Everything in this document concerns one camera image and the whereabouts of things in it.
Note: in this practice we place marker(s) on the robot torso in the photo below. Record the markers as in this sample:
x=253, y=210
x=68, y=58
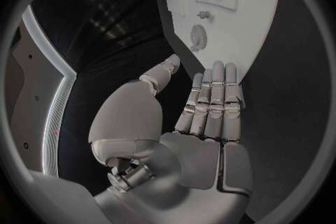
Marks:
x=31, y=89

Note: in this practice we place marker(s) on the large grey gear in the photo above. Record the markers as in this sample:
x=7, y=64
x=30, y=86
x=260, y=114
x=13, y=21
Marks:
x=198, y=35

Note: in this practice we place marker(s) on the white task board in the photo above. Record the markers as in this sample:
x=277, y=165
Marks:
x=249, y=39

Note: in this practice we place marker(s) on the short grey peg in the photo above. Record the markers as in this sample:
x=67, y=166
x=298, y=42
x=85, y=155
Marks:
x=204, y=15

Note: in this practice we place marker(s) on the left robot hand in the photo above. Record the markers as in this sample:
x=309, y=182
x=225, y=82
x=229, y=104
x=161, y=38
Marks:
x=210, y=161

